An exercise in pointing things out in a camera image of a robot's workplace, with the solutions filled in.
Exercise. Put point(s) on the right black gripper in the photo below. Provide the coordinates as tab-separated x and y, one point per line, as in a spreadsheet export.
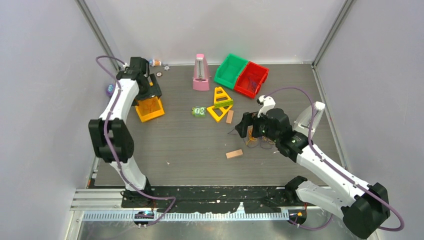
249	119

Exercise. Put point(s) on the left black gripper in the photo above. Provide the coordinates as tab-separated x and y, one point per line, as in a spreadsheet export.
154	90

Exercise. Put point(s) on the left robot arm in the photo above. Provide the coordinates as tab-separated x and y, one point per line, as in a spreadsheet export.
111	139

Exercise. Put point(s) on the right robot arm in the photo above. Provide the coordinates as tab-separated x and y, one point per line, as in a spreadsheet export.
361	206

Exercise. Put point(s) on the yellow plastic bin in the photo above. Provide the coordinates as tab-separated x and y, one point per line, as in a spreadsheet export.
149	109

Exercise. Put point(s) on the small clown figurine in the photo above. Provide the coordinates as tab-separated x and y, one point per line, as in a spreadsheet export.
155	62

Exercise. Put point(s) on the white metronome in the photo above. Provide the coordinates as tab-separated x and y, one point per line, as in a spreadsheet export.
309	119

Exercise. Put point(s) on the purple egg toy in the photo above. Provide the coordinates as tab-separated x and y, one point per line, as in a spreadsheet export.
110	90

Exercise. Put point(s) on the small wooden block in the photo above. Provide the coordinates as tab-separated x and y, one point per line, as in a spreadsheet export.
229	117

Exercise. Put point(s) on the upright yellow triangle block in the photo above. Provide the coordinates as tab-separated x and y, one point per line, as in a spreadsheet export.
221	98

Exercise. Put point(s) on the red plastic bin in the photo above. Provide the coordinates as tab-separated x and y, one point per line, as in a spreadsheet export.
250	81

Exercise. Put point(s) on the pink metronome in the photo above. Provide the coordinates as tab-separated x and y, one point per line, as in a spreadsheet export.
201	74

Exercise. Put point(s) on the wooden block near centre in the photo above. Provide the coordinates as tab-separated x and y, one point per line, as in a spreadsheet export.
234	154

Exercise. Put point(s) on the green owl toy block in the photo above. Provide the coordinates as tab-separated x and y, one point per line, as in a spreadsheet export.
199	111

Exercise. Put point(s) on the flat yellow triangle block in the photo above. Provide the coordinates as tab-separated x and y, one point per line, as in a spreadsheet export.
218	113

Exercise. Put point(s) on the green plastic bin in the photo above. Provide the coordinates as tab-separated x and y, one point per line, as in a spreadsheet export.
228	72

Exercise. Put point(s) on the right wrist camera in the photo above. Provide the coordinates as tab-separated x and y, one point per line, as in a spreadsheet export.
267	103

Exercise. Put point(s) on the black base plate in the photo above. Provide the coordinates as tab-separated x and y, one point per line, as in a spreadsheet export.
212	199

